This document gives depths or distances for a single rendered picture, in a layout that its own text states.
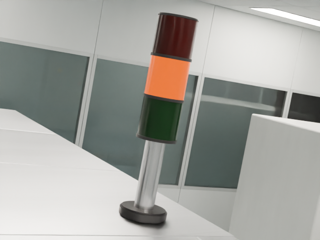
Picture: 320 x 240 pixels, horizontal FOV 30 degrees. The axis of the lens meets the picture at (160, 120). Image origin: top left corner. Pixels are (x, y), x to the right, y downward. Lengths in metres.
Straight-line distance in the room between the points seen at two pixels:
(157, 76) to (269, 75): 6.00
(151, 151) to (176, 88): 0.08
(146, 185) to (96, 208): 0.07
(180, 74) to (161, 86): 0.03
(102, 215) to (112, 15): 4.96
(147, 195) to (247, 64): 5.79
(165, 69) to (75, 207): 0.20
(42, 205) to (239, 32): 5.73
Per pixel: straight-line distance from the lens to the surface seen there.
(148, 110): 0.71
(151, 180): 0.73
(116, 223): 0.71
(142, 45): 5.79
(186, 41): 0.71
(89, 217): 0.71
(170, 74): 0.70
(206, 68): 6.19
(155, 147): 0.72
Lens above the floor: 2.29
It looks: 6 degrees down
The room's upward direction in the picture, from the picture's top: 10 degrees clockwise
